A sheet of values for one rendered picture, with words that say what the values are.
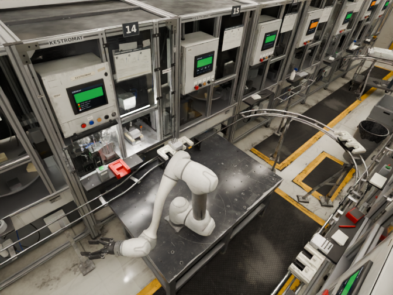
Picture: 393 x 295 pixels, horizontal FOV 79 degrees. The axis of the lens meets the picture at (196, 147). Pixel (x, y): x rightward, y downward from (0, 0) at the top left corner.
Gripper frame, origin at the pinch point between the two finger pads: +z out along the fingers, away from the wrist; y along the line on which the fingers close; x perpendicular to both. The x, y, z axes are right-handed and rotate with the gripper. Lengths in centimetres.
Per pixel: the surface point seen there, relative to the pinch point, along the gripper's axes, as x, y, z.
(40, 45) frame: -117, -38, 0
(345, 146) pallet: 43, -171, -206
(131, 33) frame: -114, -83, -35
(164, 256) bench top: 39, -24, -33
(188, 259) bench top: 44, -26, -51
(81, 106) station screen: -77, -53, 4
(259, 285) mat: 124, -58, -99
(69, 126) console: -66, -48, 16
